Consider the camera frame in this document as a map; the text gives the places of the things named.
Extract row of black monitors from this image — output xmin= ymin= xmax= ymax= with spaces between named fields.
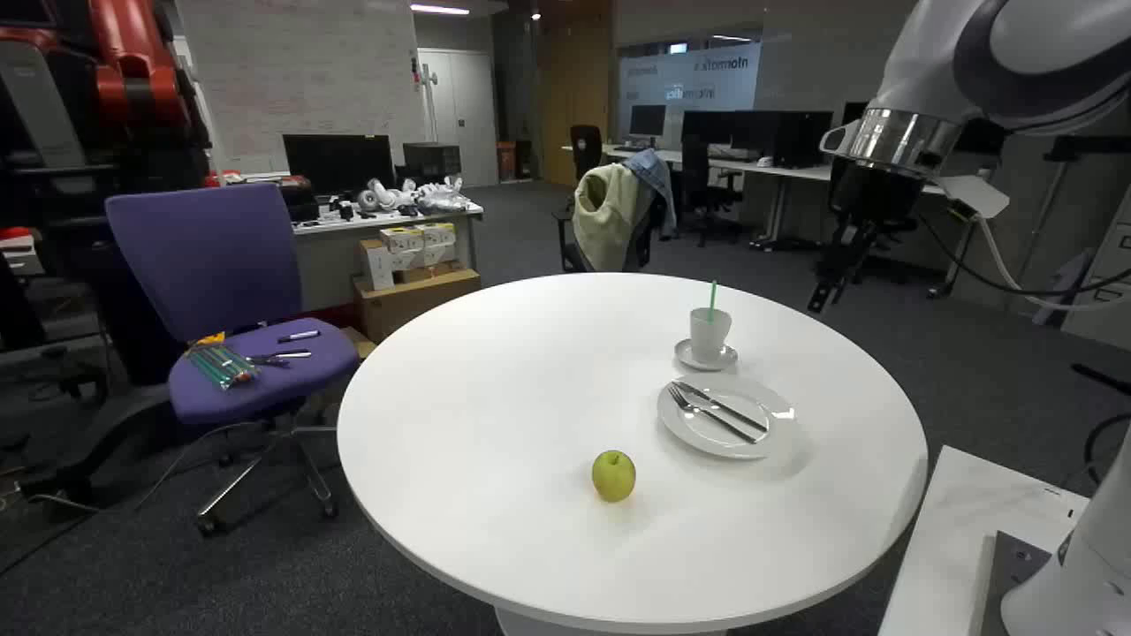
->
xmin=625 ymin=101 xmax=836 ymax=170

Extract blue jacket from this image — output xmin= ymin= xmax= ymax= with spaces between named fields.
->
xmin=625 ymin=148 xmax=683 ymax=237

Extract white clutter pile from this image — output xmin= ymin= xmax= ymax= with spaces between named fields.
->
xmin=358 ymin=173 xmax=472 ymax=218

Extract green flat pack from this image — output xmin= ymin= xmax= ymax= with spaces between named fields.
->
xmin=186 ymin=344 xmax=257 ymax=391

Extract small black monitor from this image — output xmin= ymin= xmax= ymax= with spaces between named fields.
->
xmin=398 ymin=142 xmax=464 ymax=186

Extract large white plate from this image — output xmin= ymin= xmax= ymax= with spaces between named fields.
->
xmin=655 ymin=376 xmax=797 ymax=464

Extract green apple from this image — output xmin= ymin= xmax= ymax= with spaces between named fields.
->
xmin=590 ymin=450 xmax=638 ymax=506

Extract long white desk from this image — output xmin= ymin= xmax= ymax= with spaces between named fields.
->
xmin=601 ymin=142 xmax=1014 ymax=296

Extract red industrial robot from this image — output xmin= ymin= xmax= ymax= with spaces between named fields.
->
xmin=0 ymin=0 xmax=220 ymax=191

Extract silver knife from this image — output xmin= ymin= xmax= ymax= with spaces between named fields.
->
xmin=676 ymin=378 xmax=772 ymax=436

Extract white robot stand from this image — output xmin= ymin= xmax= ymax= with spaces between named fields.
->
xmin=876 ymin=440 xmax=1092 ymax=636

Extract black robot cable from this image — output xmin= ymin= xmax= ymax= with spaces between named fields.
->
xmin=911 ymin=207 xmax=1131 ymax=300

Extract white mug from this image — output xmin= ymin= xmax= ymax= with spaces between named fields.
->
xmin=684 ymin=303 xmax=736 ymax=367

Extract cardboard box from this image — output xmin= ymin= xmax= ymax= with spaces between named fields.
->
xmin=353 ymin=264 xmax=485 ymax=346

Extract chair with beige jacket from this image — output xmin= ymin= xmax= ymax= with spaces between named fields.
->
xmin=554 ymin=159 xmax=664 ymax=277

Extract purple office chair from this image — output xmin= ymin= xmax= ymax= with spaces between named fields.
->
xmin=104 ymin=179 xmax=363 ymax=542

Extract large black monitor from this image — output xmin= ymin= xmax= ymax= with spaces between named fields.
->
xmin=278 ymin=130 xmax=398 ymax=199

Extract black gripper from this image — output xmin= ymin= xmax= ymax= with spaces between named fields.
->
xmin=802 ymin=154 xmax=925 ymax=319

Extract small white saucer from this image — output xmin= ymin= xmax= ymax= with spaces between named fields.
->
xmin=671 ymin=334 xmax=742 ymax=376

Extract white office desk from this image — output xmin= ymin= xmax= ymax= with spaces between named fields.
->
xmin=286 ymin=199 xmax=489 ymax=310

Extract silver fork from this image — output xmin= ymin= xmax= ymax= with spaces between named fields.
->
xmin=668 ymin=385 xmax=759 ymax=450

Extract clear plastic bags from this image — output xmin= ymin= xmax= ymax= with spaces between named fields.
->
xmin=358 ymin=218 xmax=464 ymax=294

